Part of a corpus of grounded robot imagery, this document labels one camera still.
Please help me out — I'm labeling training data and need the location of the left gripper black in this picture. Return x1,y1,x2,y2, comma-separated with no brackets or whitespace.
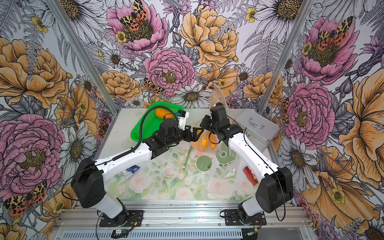
166,124,204,146

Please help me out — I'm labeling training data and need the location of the clear zip-top bag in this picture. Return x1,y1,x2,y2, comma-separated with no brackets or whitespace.
209,84,232,116
182,138,240,180

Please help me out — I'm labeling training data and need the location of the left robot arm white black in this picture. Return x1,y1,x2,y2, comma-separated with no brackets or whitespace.
67,106,204,227

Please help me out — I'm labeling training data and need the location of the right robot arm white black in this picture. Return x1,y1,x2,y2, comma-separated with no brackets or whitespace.
200,103,294,224

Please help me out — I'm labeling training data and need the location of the orange mango top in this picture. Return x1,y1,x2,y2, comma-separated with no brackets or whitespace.
155,108,174,120

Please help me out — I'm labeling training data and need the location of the silver metal case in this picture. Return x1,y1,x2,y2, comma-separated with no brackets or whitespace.
235,109,280,152

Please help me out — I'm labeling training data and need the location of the blue white small packet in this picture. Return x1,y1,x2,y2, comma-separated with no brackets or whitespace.
123,165,140,180

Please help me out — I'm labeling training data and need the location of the red small packet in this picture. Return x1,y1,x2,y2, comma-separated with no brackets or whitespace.
243,167,259,186

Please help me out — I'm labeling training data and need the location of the small green circuit board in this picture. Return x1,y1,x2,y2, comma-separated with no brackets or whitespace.
111,229,129,239

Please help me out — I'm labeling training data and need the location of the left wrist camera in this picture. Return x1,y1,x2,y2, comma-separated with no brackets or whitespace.
177,110,189,131

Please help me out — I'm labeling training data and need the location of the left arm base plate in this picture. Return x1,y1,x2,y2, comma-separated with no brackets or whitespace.
99,210,144,228

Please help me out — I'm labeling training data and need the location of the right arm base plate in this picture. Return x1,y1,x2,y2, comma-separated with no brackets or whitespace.
219,209,267,227

